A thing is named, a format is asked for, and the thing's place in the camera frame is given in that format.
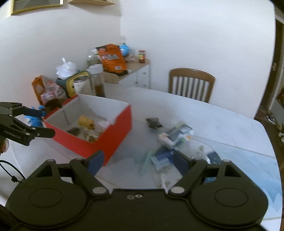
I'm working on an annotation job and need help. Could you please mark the blue tissue packet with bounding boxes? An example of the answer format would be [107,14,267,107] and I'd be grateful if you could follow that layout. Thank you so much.
[151,147,174,171]

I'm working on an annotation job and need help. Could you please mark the yellow bread toy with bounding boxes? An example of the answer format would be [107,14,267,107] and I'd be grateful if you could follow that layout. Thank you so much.
[78,115,95,130]

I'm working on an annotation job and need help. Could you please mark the pink white snack bag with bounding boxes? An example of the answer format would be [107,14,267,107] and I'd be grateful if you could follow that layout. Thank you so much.
[94,119,114,133]

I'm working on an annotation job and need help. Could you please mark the person left hand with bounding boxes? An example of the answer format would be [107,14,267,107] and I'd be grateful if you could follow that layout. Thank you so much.
[0,136,9,154]

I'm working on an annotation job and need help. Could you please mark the orange pink snack bags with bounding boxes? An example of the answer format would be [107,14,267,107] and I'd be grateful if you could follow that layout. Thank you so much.
[31,75,67,105]

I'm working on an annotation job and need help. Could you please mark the brown mug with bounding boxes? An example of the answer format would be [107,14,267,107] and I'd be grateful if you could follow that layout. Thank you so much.
[44,98,62,114]

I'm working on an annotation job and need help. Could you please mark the white grey snack bag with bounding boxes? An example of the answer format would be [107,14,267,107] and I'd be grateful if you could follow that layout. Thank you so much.
[157,123,194,150]

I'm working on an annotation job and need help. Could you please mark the red cardboard box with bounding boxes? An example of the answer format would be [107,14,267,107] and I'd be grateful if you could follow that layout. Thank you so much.
[43,94,132,163]

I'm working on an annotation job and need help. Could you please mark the light green toothbrush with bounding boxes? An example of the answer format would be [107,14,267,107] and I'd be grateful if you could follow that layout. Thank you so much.
[139,150,153,176]

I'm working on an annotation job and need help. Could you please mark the small black snack packet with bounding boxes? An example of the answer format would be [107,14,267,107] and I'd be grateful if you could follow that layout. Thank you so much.
[145,117,163,129]

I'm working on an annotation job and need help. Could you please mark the white plastic bag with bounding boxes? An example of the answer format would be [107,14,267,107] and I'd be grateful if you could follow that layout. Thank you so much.
[56,58,78,79]

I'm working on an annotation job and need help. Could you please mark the white thermos cup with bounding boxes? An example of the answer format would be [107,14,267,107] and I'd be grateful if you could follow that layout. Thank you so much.
[73,76,91,95]

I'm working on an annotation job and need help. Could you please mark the glass bottle white lid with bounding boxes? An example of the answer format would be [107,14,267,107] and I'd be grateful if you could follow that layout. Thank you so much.
[88,64,105,98]

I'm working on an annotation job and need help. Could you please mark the wooden chair far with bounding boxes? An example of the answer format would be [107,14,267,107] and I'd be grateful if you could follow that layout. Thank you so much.
[168,68,216,103]

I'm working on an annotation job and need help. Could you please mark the orange snack bag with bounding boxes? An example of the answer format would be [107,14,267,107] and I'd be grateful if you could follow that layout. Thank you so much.
[96,44,128,76]

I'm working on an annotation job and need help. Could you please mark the white side cabinet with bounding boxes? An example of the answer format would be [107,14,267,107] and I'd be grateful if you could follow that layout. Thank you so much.
[104,58,151,90]

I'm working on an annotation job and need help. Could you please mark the blue globe ball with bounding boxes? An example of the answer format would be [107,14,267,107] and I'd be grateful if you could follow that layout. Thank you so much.
[119,43,130,57]

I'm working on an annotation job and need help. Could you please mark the red lidded sauce jar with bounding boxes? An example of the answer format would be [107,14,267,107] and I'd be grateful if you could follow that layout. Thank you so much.
[138,50,146,63]

